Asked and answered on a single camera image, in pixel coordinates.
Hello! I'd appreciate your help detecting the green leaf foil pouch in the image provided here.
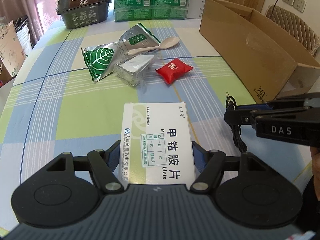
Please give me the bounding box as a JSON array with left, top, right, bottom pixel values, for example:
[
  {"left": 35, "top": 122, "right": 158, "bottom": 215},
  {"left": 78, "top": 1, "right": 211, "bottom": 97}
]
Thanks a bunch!
[{"left": 81, "top": 41, "right": 125, "bottom": 82}]

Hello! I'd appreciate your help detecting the desktop with checked tablecloth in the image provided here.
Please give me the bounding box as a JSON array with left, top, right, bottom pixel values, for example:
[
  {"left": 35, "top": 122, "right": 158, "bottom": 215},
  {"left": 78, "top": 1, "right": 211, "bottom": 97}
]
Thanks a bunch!
[{"left": 0, "top": 17, "right": 320, "bottom": 195}]

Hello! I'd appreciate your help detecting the dark green food container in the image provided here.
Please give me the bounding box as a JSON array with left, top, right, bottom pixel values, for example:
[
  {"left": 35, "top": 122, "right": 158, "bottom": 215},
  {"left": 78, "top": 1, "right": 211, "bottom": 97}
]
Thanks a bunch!
[{"left": 56, "top": 0, "right": 112, "bottom": 29}]

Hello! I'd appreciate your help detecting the cardboard box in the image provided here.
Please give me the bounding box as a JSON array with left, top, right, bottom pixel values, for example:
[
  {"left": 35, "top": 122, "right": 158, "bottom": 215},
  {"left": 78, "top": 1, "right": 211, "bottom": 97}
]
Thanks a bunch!
[{"left": 199, "top": 0, "right": 320, "bottom": 100}]

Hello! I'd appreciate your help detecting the red packet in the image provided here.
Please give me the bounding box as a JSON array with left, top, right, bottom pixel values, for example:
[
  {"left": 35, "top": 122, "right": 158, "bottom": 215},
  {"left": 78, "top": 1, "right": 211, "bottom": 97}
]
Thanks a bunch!
[{"left": 155, "top": 58, "right": 194, "bottom": 85}]

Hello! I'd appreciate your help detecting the foil block in clear wrap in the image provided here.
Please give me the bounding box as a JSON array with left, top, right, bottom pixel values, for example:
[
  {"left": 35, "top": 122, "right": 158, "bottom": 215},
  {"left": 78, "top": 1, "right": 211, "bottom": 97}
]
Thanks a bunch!
[{"left": 113, "top": 54, "right": 160, "bottom": 87}]

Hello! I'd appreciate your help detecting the silver pouch with green label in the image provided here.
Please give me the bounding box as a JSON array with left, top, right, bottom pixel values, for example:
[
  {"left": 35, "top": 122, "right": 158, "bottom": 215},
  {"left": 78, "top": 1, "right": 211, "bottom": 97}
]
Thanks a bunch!
[{"left": 117, "top": 23, "right": 161, "bottom": 53}]

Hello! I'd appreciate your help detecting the quilted chair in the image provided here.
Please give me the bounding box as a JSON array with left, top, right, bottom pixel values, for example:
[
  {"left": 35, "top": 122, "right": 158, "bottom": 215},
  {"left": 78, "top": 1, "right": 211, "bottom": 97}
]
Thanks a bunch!
[{"left": 265, "top": 4, "right": 320, "bottom": 57}]

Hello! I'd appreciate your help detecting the person's right forearm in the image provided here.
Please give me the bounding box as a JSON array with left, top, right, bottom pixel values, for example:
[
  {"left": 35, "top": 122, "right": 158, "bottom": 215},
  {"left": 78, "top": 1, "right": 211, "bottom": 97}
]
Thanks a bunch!
[{"left": 297, "top": 175, "right": 320, "bottom": 232}]

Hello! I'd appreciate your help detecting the white bucket stack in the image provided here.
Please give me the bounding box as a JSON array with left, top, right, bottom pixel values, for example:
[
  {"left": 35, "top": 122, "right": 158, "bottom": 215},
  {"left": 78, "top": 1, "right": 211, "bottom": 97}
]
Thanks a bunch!
[{"left": 14, "top": 15, "right": 33, "bottom": 53}]

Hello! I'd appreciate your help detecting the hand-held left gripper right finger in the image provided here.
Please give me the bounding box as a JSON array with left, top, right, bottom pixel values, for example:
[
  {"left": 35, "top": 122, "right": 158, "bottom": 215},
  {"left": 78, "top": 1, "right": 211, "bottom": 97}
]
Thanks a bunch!
[{"left": 190, "top": 142, "right": 283, "bottom": 193}]

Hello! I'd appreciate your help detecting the white green medicine box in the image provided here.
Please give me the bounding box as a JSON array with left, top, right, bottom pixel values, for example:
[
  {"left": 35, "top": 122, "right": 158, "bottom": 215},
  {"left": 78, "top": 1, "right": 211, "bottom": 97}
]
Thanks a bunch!
[{"left": 117, "top": 102, "right": 196, "bottom": 184}]

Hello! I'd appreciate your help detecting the black cable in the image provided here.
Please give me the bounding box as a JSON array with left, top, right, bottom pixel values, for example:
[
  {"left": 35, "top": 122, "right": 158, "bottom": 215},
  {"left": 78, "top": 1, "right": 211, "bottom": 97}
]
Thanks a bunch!
[{"left": 225, "top": 92, "right": 248, "bottom": 153}]

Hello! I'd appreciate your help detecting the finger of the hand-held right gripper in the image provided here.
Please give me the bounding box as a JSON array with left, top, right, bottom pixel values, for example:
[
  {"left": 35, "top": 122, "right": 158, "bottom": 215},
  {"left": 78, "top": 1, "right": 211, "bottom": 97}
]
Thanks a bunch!
[
  {"left": 235, "top": 92, "right": 320, "bottom": 110},
  {"left": 224, "top": 106, "right": 312, "bottom": 127}
]

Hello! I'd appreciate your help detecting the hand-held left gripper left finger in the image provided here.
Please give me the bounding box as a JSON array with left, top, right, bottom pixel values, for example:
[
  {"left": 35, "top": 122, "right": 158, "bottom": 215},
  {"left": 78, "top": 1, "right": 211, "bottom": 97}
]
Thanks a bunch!
[{"left": 29, "top": 140, "right": 124, "bottom": 193}]

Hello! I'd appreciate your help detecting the person's right hand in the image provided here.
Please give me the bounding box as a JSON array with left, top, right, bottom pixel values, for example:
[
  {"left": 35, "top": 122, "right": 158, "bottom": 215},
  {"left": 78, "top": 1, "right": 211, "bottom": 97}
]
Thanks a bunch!
[{"left": 310, "top": 147, "right": 320, "bottom": 177}]

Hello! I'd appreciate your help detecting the beige spoon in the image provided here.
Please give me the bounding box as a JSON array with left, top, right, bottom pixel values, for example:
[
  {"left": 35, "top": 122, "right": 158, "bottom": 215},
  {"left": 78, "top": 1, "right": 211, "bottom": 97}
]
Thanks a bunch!
[{"left": 127, "top": 37, "right": 180, "bottom": 56}]

